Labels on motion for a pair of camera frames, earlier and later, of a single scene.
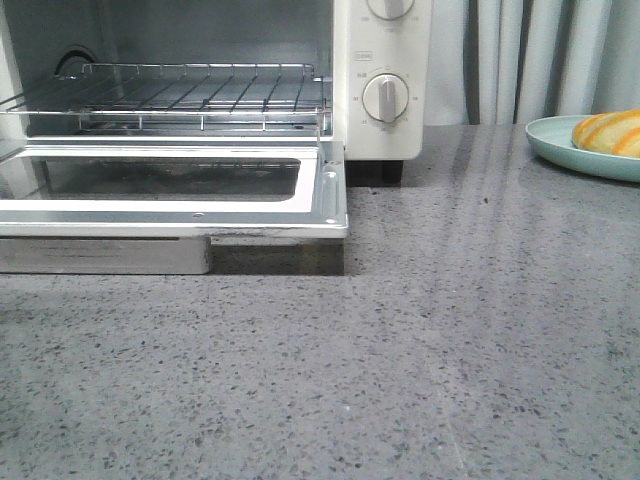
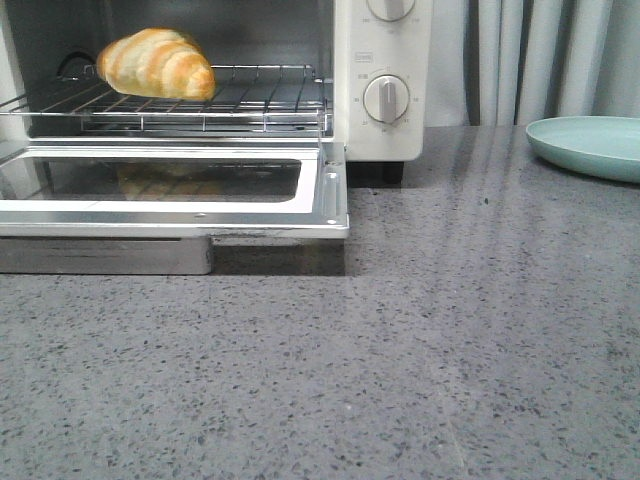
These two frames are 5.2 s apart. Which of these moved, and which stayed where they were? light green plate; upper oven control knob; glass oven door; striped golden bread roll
Moved: striped golden bread roll
Stayed: light green plate; upper oven control knob; glass oven door
